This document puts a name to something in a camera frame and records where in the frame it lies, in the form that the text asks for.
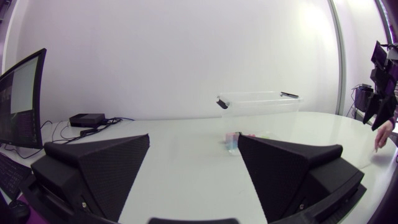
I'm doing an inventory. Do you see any black computer mouse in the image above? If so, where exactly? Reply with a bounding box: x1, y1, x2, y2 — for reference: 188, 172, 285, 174
7, 199, 31, 222

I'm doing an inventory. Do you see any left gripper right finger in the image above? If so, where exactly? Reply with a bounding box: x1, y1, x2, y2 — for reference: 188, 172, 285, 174
237, 133, 365, 223

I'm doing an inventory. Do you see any dark screen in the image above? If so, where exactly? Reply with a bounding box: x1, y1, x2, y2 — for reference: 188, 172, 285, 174
0, 48, 48, 150

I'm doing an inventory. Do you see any black power brick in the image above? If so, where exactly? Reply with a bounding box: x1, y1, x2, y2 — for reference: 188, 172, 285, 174
68, 113, 106, 129

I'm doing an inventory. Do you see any person's hand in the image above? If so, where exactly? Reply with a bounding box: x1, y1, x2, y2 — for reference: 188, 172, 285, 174
374, 119, 396, 154

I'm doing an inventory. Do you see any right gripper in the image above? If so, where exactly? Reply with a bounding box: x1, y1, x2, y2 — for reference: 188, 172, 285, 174
362, 40, 398, 132

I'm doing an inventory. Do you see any thin black cable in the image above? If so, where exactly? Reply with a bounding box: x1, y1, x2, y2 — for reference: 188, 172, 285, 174
39, 119, 82, 144

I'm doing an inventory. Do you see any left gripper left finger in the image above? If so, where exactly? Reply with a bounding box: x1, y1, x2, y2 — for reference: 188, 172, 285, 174
30, 133, 150, 223

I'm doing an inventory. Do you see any black keyboard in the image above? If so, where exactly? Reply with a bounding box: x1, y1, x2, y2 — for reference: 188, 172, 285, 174
0, 152, 32, 200

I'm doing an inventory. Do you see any clear plastic container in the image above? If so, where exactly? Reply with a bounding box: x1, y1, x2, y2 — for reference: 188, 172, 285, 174
216, 91, 303, 118

